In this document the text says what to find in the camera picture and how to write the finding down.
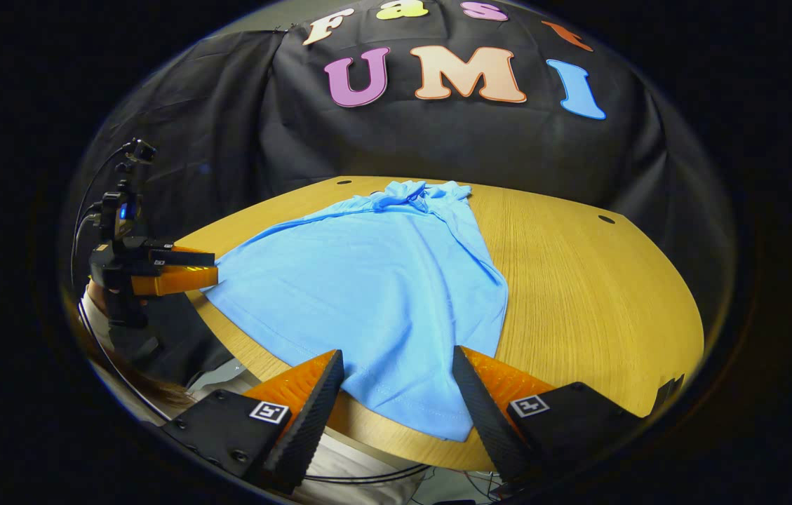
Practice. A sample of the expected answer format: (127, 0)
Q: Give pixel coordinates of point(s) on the light blue T-shirt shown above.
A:
(367, 294)

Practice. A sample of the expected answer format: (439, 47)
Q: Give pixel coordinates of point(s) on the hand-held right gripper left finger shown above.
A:
(311, 428)

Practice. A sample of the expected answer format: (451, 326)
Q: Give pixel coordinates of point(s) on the black backdrop cloth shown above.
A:
(438, 140)

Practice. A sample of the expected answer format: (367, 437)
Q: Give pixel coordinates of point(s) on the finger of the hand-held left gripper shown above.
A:
(178, 280)

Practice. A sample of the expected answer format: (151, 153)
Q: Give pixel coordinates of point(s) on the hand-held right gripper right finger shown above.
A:
(490, 428)

